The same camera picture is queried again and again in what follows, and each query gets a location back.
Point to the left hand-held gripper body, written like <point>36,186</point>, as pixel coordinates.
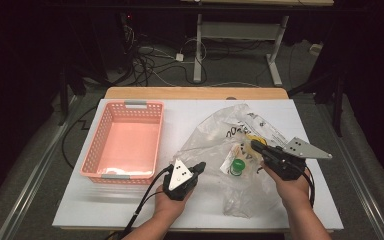
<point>179,176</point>

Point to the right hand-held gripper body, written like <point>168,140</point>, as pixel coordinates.
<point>286,163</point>

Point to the small white dropper bottle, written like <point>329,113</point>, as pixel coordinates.
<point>241,150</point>

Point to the green-capped small jar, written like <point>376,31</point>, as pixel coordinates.
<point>237,165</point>

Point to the clear plastic bag smiley print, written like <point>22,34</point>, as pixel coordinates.
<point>210,136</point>

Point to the pink plastic basket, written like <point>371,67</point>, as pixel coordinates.
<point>126,143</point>

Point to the person's left hand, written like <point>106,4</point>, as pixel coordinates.
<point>168,205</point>

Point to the person's right hand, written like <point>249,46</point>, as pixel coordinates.
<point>293,193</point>

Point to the white board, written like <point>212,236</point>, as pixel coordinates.
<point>186,108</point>

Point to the black stand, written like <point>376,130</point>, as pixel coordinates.
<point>337,100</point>
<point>63,96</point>

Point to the small white box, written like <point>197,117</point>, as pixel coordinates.
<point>315,49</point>

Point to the white power adapter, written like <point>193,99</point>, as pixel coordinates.
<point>179,57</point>

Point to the metal floor rail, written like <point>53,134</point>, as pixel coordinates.
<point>30,186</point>
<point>356,186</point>

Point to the white metal desk frame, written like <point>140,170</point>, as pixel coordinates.
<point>198,50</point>

